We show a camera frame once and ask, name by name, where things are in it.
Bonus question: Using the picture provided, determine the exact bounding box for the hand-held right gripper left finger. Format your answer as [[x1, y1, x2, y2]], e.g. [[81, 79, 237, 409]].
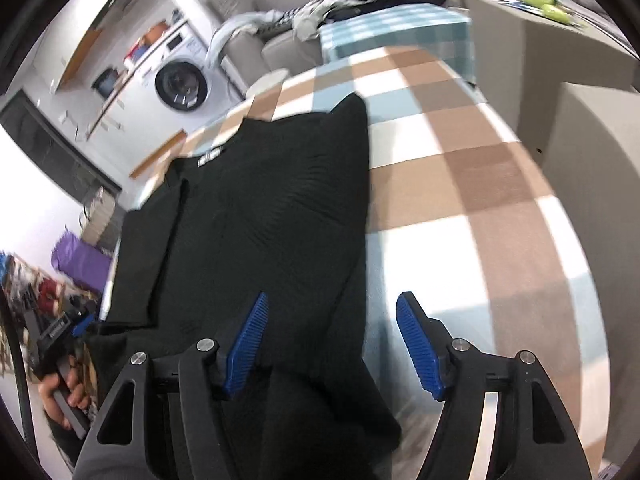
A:
[[75, 291, 271, 480]]

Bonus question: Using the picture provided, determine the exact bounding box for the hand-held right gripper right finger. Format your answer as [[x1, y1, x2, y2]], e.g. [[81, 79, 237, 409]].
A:
[[395, 291, 598, 480]]

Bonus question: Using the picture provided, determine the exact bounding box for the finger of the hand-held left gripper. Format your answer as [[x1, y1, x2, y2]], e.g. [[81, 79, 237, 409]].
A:
[[74, 307, 100, 338]]

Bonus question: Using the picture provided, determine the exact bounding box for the black knit sweater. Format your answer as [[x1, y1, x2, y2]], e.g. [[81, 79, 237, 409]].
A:
[[82, 92, 403, 480]]

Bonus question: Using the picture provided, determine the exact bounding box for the person's left hand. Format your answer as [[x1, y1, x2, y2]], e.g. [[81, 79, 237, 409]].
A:
[[38, 354, 93, 427]]

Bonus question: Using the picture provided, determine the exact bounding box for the wooden shoe rack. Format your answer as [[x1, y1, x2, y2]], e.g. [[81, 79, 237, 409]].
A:
[[0, 252, 101, 376]]

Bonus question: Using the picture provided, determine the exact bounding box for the purple bag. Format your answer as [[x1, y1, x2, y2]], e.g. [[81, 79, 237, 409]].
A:
[[51, 237, 113, 293]]

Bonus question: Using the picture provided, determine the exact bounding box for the woven basket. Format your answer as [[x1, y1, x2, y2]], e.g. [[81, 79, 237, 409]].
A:
[[80, 187, 126, 256]]

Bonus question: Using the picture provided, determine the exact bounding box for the brown blue checkered tablecloth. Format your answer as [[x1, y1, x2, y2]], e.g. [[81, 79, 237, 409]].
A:
[[100, 45, 608, 480]]

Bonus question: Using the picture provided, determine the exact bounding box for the black glass door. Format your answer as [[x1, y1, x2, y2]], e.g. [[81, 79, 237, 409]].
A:
[[0, 89, 123, 206]]

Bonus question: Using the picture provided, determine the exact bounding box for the white counter with wooden top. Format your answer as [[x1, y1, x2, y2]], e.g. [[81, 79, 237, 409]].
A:
[[87, 20, 201, 178]]

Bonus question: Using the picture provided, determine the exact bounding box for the grey upholstered block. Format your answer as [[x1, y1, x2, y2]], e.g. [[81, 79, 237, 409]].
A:
[[542, 81, 640, 461]]

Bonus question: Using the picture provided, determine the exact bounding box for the dark cooking pot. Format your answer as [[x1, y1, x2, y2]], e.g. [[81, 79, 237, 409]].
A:
[[92, 67, 119, 98]]

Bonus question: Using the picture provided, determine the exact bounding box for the white washing machine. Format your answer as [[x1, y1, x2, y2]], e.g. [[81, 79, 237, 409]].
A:
[[140, 20, 246, 113]]

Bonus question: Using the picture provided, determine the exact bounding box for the white round stool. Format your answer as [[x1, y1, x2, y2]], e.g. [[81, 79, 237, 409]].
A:
[[245, 71, 291, 101]]

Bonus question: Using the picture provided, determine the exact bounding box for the red basin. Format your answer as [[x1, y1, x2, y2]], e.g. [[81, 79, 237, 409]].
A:
[[125, 22, 171, 66]]

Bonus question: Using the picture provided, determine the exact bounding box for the grey sofa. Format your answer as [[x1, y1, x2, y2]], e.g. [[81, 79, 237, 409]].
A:
[[207, 0, 351, 96]]

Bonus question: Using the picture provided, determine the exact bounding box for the light grey garment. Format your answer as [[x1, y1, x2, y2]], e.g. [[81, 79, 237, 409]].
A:
[[207, 0, 301, 68]]

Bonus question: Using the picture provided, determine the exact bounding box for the teal checkered cloth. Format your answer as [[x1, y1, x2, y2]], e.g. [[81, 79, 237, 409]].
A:
[[319, 4, 476, 86]]

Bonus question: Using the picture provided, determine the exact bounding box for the grey cabinet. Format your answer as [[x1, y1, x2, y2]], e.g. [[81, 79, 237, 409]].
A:
[[465, 0, 638, 161]]

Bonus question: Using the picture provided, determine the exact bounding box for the black white checkered pillow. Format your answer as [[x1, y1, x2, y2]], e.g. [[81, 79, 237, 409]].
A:
[[260, 7, 306, 36]]

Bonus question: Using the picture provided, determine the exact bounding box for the pale green grey garment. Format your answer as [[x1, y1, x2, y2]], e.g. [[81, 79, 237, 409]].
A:
[[292, 0, 341, 43]]

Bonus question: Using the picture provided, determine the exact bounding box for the white wall cabinet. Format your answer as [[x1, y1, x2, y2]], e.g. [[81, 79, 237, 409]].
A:
[[55, 0, 166, 93]]

